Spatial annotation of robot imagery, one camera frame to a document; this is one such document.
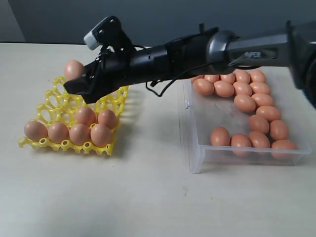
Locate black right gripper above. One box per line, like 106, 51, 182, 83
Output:
63, 53, 138, 104

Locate brown egg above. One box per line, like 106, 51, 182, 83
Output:
248, 70, 266, 83
250, 82, 271, 95
97, 109, 119, 129
48, 122, 69, 144
64, 60, 86, 80
193, 79, 214, 96
248, 131, 271, 148
231, 133, 251, 157
256, 105, 281, 122
251, 93, 275, 108
69, 123, 90, 146
248, 115, 270, 134
75, 107, 96, 126
214, 80, 235, 98
210, 126, 230, 146
90, 124, 113, 147
191, 75, 204, 83
234, 94, 256, 113
234, 70, 251, 84
271, 140, 298, 159
220, 73, 236, 84
270, 120, 289, 140
204, 75, 220, 83
24, 120, 48, 142
233, 81, 252, 96

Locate yellow plastic egg tray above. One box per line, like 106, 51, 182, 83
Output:
18, 77, 129, 156

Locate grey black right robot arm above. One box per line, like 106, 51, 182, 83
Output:
64, 16, 316, 105

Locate clear plastic bin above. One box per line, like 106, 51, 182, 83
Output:
182, 68, 311, 173

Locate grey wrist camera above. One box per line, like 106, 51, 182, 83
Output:
83, 16, 133, 51

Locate black cable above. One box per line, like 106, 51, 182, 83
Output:
133, 23, 247, 98

